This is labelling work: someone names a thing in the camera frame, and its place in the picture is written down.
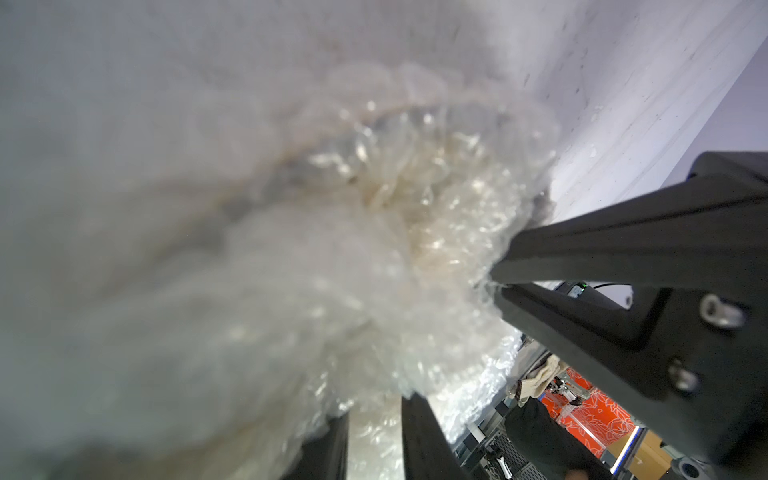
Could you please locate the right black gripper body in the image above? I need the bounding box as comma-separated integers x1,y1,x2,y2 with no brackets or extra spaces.
495,284,767,479

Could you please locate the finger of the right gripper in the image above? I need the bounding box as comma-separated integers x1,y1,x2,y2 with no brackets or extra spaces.
492,152,767,300

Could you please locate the clear bubble wrap sheet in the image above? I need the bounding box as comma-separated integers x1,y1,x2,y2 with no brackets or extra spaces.
1,64,559,479

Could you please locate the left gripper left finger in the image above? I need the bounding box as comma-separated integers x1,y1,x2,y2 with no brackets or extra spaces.
282,415,349,480

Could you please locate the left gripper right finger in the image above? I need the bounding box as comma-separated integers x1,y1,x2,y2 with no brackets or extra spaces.
401,394,470,480

